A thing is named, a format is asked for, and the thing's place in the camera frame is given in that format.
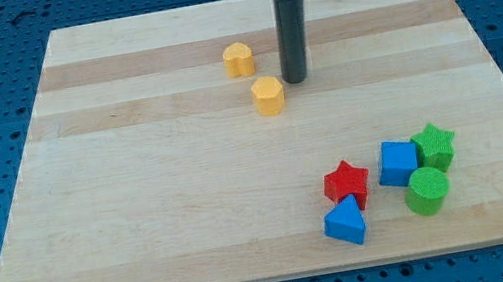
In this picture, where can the yellow hexagon block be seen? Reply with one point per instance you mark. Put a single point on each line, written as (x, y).
(268, 95)

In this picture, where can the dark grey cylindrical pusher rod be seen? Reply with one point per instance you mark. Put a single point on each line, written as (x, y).
(289, 20)

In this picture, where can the red star block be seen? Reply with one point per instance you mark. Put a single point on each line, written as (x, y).
(347, 180)

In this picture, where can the blue triangle block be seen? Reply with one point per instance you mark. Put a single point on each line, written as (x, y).
(345, 222)

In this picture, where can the green star block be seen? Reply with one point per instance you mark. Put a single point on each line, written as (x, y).
(434, 147)

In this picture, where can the blue cube block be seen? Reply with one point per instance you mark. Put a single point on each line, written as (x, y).
(398, 161)

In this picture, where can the green cylinder block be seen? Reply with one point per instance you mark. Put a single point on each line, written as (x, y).
(427, 189)

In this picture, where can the light wooden board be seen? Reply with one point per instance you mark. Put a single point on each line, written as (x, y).
(145, 162)

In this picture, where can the yellow heart block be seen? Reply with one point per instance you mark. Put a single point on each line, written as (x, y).
(238, 60)

